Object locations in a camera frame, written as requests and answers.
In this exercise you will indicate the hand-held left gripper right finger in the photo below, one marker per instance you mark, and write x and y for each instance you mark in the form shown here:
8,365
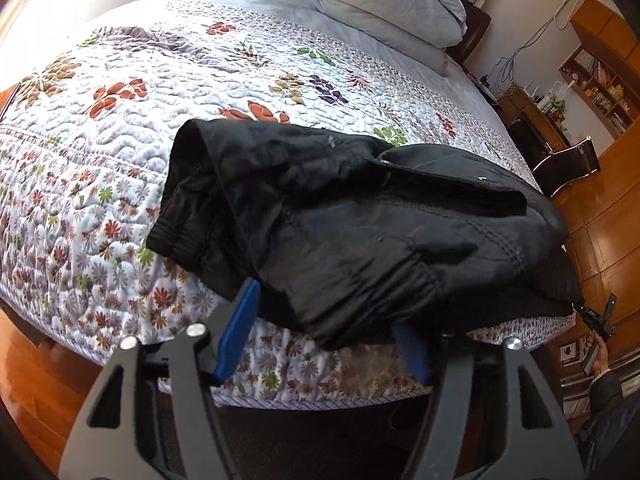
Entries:
415,355

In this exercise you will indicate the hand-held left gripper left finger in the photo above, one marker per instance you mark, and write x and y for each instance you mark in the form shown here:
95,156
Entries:
235,330

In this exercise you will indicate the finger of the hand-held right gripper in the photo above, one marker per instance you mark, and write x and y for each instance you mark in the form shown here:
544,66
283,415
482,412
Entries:
606,322

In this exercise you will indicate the black jacket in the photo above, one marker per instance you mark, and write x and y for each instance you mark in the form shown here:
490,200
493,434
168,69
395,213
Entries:
350,230

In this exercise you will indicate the person's right forearm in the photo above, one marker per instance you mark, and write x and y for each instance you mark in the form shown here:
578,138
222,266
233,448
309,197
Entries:
610,410

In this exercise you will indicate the person's right hand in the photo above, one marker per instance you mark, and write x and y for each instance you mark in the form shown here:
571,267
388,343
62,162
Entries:
601,357

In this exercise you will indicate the floral quilted bedspread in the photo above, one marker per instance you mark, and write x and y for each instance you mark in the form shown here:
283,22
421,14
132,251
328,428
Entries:
150,125

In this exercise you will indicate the small green object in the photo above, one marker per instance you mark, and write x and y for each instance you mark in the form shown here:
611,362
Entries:
556,105

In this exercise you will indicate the wooden desk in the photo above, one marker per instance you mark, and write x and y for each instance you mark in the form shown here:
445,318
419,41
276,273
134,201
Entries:
530,110

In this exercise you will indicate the wooden bookshelf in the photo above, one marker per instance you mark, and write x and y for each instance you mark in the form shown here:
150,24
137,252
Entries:
605,70

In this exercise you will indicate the dark brown headboard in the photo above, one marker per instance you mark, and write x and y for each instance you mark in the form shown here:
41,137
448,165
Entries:
475,30

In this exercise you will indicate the black chair with chrome frame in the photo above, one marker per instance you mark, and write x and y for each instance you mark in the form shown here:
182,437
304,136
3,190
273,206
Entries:
570,165

